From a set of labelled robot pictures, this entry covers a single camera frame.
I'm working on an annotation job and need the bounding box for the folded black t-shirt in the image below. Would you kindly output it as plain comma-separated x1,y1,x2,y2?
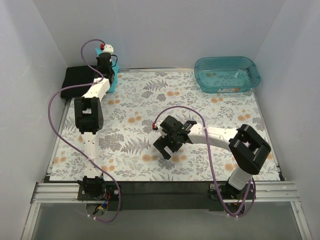
60,65,96,99

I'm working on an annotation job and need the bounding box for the teal transparent plastic bin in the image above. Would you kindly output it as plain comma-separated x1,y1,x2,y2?
194,56,261,94

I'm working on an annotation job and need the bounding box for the turquoise t-shirt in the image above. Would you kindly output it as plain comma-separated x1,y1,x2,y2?
95,48,120,93

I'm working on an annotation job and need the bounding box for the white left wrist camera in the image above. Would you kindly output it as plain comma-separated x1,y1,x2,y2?
98,43,114,55

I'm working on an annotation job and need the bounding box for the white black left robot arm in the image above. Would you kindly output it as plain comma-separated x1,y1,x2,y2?
74,50,115,200

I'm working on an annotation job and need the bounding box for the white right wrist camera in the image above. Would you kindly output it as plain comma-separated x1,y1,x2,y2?
152,120,167,138

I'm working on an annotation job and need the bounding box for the floral patterned table mat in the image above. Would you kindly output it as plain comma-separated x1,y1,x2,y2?
48,70,280,182

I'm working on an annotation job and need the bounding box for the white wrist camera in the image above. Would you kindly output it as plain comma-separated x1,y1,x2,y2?
152,120,167,138
98,43,114,55

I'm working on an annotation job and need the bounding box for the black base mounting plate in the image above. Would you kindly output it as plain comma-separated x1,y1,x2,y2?
77,181,254,213

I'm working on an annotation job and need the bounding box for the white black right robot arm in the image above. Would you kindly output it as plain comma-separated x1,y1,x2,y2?
152,116,271,199

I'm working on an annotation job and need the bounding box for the aluminium frame rail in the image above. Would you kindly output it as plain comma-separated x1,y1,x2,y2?
21,181,312,240

